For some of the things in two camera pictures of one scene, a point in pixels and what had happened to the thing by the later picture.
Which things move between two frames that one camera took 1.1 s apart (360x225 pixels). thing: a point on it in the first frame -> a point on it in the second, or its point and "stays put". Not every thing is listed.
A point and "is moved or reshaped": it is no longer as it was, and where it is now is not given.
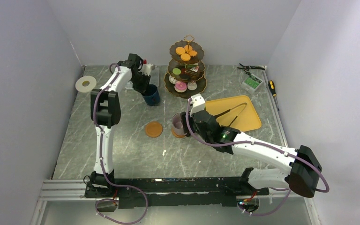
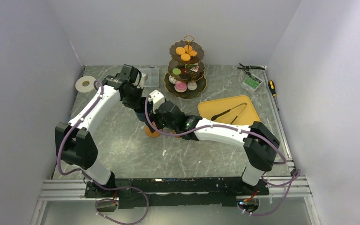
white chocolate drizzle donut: (172, 79) stays put
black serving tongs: (244, 104) stays put
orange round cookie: (180, 50) stays put
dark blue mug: (152, 95) is moved or reshaped
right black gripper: (184, 116) -> (153, 117)
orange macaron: (188, 48) stays put
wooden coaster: (153, 129) stays put
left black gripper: (142, 89) -> (134, 105)
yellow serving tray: (236, 111) stays put
